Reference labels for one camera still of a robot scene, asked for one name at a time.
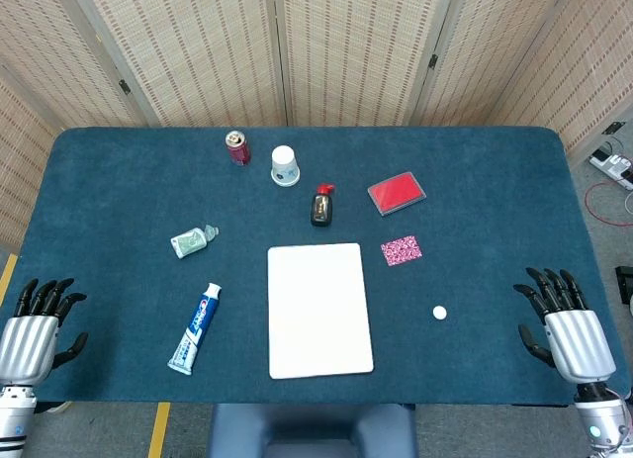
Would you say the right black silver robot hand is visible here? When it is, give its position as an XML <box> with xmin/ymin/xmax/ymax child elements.
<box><xmin>512</xmin><ymin>267</ymin><xmax>617</xmax><ymax>386</ymax></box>

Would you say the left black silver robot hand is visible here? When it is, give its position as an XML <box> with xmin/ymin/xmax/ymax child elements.
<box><xmin>0</xmin><ymin>278</ymin><xmax>89</xmax><ymax>386</ymax></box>

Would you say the pink patterned card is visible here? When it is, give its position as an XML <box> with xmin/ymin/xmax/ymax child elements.
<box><xmin>380</xmin><ymin>234</ymin><xmax>424</xmax><ymax>268</ymax></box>

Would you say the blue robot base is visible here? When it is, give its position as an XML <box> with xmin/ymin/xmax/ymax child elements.
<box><xmin>206</xmin><ymin>403</ymin><xmax>419</xmax><ymax>458</ymax></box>

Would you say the white rectangular board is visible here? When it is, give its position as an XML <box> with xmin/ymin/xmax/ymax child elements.
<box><xmin>267</xmin><ymin>242</ymin><xmax>375</xmax><ymax>380</ymax></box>

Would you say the yellow floor tape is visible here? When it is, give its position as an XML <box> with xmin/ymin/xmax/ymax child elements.
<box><xmin>147</xmin><ymin>402</ymin><xmax>172</xmax><ymax>458</ymax></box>
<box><xmin>0</xmin><ymin>253</ymin><xmax>20</xmax><ymax>306</ymax></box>

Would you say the black device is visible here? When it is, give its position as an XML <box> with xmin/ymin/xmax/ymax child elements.
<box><xmin>614</xmin><ymin>265</ymin><xmax>633</xmax><ymax>306</ymax></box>

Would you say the blue tablecloth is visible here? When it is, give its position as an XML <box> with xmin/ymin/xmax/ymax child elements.
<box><xmin>0</xmin><ymin>126</ymin><xmax>619</xmax><ymax>408</ymax></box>

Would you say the blue white toothpaste tube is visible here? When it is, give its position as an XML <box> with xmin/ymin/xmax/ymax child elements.
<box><xmin>166</xmin><ymin>281</ymin><xmax>223</xmax><ymax>377</ymax></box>

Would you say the white power strip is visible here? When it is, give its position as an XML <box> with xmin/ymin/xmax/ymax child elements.
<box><xmin>588</xmin><ymin>148</ymin><xmax>633</xmax><ymax>191</ymax></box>

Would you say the crumpled green wrapper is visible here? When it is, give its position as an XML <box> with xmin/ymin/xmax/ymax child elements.
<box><xmin>170</xmin><ymin>224</ymin><xmax>221</xmax><ymax>260</ymax></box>

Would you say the red ink pad box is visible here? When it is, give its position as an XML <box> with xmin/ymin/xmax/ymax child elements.
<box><xmin>367</xmin><ymin>170</ymin><xmax>427</xmax><ymax>218</ymax></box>

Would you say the red soda can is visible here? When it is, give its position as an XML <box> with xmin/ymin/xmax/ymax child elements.
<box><xmin>225</xmin><ymin>130</ymin><xmax>252</xmax><ymax>168</ymax></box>

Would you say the dark sauce bottle red cap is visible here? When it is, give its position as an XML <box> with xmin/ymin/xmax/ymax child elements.
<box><xmin>310</xmin><ymin>182</ymin><xmax>336</xmax><ymax>228</ymax></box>

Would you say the white paper cup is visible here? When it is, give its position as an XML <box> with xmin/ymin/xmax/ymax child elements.
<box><xmin>270</xmin><ymin>145</ymin><xmax>302</xmax><ymax>187</ymax></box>

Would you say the woven folding screen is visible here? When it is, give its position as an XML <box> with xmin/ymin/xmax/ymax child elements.
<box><xmin>0</xmin><ymin>0</ymin><xmax>633</xmax><ymax>254</ymax></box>

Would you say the red cable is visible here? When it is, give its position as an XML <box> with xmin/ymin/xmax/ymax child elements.
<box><xmin>584</xmin><ymin>180</ymin><xmax>633</xmax><ymax>227</ymax></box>

